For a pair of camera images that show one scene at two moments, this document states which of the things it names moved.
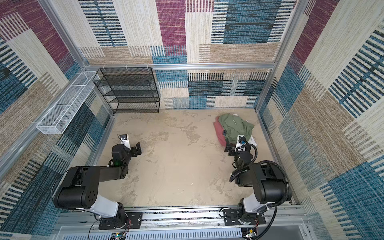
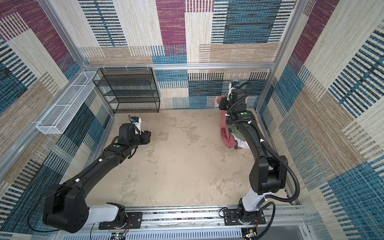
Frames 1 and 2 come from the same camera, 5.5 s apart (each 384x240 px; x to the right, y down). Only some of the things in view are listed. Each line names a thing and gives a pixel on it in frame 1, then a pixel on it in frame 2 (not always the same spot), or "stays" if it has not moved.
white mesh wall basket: [57, 119] stays
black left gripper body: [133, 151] to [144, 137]
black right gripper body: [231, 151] to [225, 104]
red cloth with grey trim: [219, 131] to [225, 134]
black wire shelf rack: [129, 90] stays
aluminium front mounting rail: [194, 224] stays
